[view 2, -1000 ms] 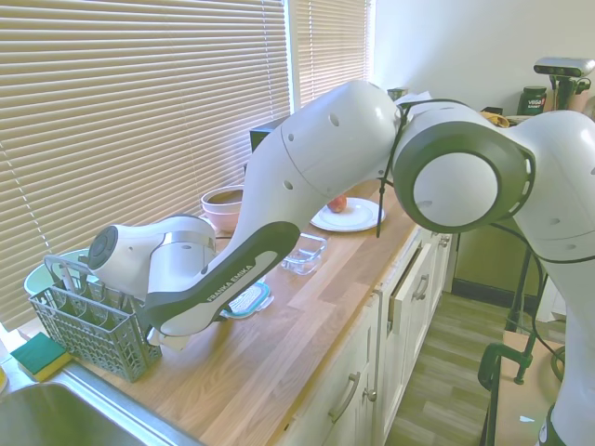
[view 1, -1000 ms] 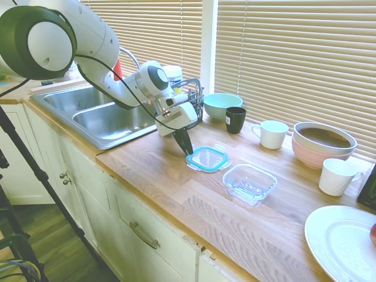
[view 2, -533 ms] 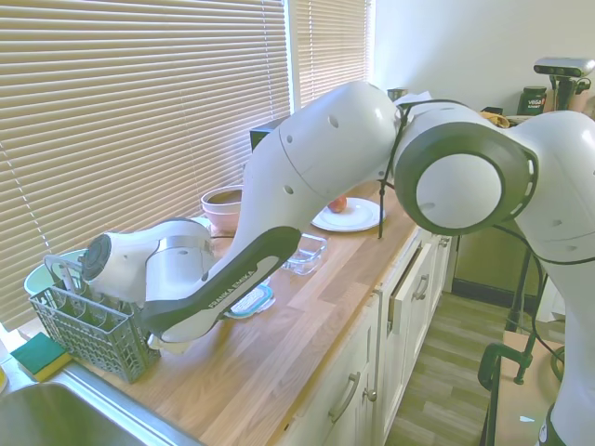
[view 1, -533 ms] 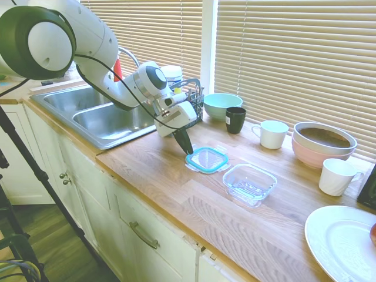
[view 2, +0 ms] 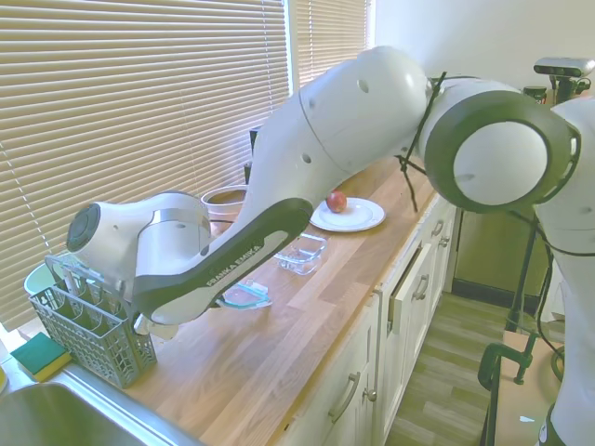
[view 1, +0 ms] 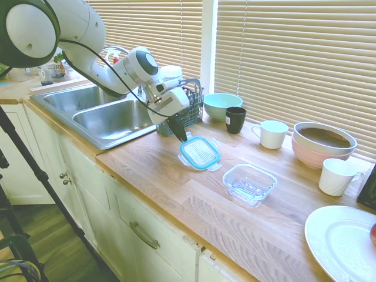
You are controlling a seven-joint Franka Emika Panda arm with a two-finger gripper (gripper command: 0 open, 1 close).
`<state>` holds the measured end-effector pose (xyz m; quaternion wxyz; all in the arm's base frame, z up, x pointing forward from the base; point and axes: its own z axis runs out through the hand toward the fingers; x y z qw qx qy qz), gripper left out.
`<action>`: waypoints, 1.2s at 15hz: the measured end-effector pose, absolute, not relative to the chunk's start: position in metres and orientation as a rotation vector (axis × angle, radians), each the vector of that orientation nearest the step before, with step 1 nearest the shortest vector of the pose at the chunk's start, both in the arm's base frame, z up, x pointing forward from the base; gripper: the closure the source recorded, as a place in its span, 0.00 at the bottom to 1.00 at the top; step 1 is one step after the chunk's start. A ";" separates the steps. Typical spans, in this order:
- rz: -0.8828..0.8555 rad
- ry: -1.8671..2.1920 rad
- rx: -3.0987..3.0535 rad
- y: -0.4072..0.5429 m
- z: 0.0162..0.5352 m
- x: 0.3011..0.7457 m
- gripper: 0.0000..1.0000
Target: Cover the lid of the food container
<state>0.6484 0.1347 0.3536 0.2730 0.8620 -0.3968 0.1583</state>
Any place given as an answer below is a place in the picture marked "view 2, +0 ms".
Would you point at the red apple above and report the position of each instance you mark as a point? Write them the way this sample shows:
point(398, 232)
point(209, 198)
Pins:
point(336, 201)

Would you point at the dark green clamp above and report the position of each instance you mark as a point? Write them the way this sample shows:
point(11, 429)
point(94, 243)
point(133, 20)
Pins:
point(488, 367)

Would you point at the grey depth camera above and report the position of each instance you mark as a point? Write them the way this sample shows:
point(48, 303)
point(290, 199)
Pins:
point(562, 66)

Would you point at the stainless steel double sink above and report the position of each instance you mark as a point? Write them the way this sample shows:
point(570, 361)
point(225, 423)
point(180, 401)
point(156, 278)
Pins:
point(56, 418)

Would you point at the clear lid with teal seal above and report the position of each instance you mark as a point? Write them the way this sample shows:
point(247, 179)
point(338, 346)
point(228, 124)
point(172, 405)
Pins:
point(246, 295)

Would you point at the mint green bowl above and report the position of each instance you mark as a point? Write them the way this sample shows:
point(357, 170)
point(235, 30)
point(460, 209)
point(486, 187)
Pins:
point(39, 281)

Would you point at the square glass food container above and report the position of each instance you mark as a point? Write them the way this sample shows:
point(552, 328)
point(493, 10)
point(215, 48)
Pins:
point(301, 254)

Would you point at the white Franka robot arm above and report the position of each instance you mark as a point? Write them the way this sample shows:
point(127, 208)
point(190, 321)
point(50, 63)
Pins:
point(348, 116)

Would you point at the narrow beige window blind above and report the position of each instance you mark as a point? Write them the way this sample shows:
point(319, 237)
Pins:
point(332, 37)

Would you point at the black appliance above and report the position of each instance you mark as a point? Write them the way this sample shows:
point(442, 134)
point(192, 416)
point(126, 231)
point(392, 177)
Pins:
point(255, 139)

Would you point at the grey plastic cutlery basket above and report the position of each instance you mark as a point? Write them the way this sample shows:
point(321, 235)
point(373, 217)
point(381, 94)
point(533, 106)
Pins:
point(93, 346)

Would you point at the black camera tripod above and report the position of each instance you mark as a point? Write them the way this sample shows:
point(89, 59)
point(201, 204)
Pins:
point(523, 279)

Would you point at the pink bowl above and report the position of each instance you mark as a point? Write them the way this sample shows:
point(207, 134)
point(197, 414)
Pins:
point(218, 229)

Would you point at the wide beige window blind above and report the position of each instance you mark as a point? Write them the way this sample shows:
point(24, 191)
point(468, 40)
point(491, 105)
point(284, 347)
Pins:
point(139, 93)

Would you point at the white round plate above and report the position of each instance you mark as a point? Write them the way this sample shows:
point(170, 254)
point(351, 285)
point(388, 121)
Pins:
point(358, 216)

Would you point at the round metal cabinet knob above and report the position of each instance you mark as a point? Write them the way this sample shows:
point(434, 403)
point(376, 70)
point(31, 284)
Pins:
point(445, 240)
point(370, 394)

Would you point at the green and yellow sponge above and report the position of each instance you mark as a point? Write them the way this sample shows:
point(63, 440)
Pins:
point(39, 360)

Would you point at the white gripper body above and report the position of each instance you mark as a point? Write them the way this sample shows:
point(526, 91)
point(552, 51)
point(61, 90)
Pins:
point(155, 329)

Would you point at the white kitchen cabinet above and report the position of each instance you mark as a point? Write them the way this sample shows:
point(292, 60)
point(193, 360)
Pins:
point(409, 353)

